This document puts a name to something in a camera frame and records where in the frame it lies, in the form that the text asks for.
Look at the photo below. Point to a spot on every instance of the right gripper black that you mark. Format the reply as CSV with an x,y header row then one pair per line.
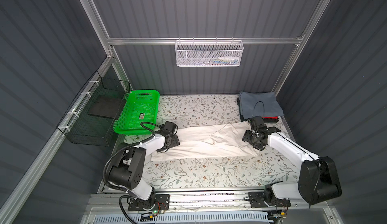
x,y
246,136

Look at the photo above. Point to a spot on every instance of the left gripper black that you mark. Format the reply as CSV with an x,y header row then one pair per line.
x,y
174,141

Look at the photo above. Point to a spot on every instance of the white printed t-shirt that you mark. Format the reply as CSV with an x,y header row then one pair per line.
x,y
209,142

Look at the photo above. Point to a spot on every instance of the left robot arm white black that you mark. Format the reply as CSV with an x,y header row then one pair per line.
x,y
124,170

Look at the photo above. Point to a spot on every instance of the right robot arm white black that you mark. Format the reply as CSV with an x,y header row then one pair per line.
x,y
318,177

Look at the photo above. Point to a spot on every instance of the red folded t-shirt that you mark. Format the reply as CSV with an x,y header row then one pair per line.
x,y
271,118

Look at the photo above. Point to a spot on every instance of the floral table mat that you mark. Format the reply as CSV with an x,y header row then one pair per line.
x,y
269,166

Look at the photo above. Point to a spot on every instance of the grey folded t-shirt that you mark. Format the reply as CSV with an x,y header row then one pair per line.
x,y
259,104

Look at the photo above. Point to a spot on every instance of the green plastic basket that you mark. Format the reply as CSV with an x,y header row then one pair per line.
x,y
141,106

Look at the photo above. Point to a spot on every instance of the white bottle in basket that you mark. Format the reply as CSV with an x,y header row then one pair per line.
x,y
231,60

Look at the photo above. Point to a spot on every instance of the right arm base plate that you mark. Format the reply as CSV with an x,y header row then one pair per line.
x,y
266,198

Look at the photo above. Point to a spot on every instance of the aluminium front rail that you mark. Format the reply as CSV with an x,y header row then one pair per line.
x,y
181,200

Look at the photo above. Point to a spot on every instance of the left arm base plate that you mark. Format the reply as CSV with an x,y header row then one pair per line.
x,y
155,202

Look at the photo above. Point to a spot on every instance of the black wire side basket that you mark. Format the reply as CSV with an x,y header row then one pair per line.
x,y
91,120

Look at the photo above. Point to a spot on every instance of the white wire mesh basket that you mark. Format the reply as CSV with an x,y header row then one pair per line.
x,y
205,53

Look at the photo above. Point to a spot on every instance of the white vented cable duct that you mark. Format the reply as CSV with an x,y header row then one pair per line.
x,y
205,217

